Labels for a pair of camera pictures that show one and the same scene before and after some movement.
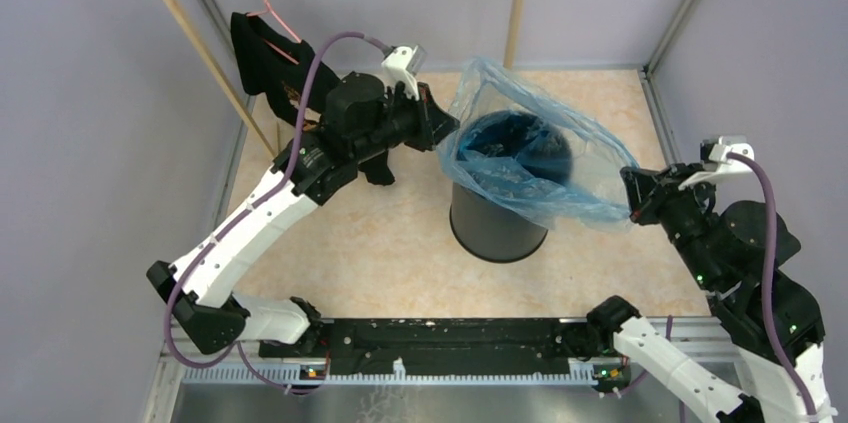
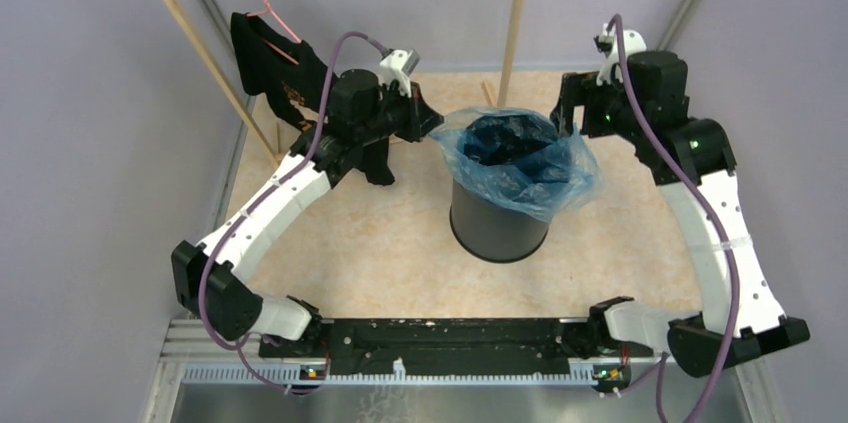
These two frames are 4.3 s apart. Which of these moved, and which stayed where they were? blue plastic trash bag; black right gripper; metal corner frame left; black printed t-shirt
Moved: blue plastic trash bag; black right gripper
Stayed: metal corner frame left; black printed t-shirt
